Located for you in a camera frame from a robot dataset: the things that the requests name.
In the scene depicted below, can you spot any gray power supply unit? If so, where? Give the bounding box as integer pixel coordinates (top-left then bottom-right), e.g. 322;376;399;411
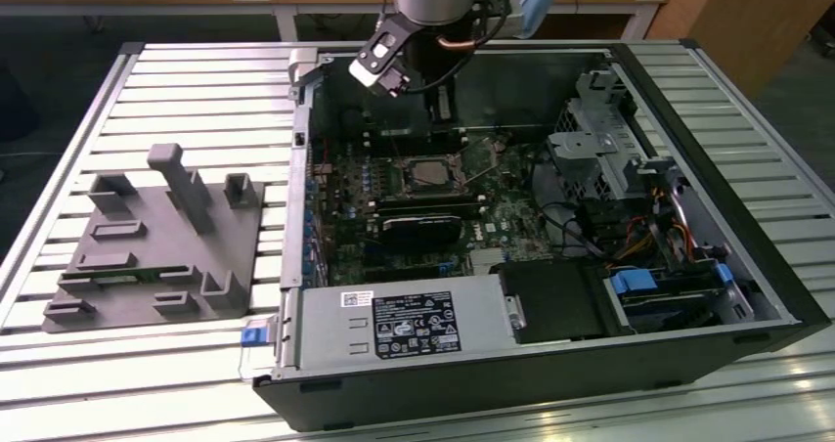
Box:
278;273;527;380

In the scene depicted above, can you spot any RAM stick with white label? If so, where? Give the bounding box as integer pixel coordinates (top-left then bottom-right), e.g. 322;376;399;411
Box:
370;124;466;145

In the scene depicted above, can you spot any hard disk in blue carrier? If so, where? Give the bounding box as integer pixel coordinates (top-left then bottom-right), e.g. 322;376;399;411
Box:
603;268;726;312

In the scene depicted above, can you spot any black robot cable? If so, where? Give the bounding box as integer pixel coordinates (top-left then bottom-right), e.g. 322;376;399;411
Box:
407;0;514;94

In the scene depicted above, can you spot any black RAM stick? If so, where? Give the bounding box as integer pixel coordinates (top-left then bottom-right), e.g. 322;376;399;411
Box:
378;193;476;207
372;200;479;219

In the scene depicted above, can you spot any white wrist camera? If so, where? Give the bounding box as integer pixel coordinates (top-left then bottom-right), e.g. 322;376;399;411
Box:
347;17;419;100

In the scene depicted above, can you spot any gray parts rack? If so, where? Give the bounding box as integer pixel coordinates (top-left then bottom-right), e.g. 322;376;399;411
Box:
39;142;268;334

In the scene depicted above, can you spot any silver CPU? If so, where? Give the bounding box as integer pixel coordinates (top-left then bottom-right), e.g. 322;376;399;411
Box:
407;157;452;189

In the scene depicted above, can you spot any green RAM stick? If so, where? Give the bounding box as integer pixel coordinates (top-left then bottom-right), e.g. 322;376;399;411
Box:
83;270;163;287

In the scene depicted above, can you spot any green motherboard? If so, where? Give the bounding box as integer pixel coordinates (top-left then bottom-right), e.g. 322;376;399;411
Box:
306;128;569;287

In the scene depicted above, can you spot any black internal cable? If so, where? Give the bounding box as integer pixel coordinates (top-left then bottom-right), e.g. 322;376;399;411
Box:
539;200;609;260

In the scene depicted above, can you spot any gray metal drive cage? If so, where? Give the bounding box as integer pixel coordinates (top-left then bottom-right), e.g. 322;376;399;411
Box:
534;67;678;203

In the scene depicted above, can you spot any red yellow wire bundle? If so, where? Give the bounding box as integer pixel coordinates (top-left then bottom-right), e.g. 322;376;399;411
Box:
606;216;693;270

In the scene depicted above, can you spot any CPU socket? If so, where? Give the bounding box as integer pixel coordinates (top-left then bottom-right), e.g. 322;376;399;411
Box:
396;153;471;197

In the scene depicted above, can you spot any black graphics card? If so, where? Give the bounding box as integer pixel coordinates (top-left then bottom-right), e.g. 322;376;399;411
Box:
378;211;466;250

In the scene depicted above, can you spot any metal socket cover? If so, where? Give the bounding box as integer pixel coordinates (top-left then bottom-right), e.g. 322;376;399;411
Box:
454;136;505;185

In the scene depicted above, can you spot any black open PC case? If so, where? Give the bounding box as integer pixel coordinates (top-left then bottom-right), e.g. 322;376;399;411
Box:
252;38;834;433

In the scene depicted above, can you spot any small silver heatsink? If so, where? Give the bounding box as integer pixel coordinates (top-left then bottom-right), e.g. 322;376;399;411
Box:
468;250;509;273

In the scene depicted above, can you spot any wooden cabinet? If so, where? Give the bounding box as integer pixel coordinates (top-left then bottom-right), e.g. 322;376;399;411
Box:
665;0;835;100

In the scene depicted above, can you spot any blue plastic latch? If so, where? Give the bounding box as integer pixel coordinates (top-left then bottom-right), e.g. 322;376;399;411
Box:
239;325;272;349

